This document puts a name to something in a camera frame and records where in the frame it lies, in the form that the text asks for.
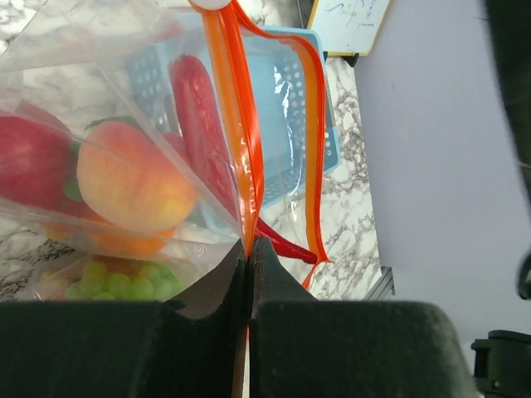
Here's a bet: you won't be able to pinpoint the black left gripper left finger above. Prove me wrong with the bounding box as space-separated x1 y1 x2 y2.
1 244 248 397

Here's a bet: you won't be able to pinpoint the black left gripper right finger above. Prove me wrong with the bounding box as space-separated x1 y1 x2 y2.
249 238 477 397

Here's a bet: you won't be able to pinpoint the clear zip bag orange zipper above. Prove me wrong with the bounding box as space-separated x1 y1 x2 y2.
24 252 196 303

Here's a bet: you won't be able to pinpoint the green grape bunch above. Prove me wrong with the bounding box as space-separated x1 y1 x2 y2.
63 258 185 302

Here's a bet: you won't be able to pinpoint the orange fruit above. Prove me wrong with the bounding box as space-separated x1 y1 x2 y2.
41 203 175 258

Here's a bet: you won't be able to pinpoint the peach fruit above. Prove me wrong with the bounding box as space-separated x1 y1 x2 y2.
76 119 199 233

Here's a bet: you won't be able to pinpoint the red chili pepper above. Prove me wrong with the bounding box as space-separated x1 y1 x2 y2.
168 56 319 265

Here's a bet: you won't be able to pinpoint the red apple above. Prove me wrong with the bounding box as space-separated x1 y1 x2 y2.
1 116 76 210

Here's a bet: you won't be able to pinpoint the blue plastic basket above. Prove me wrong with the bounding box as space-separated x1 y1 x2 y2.
124 27 321 207

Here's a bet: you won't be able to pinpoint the small whiteboard wooden frame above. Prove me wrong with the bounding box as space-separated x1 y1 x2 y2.
307 0 391 56

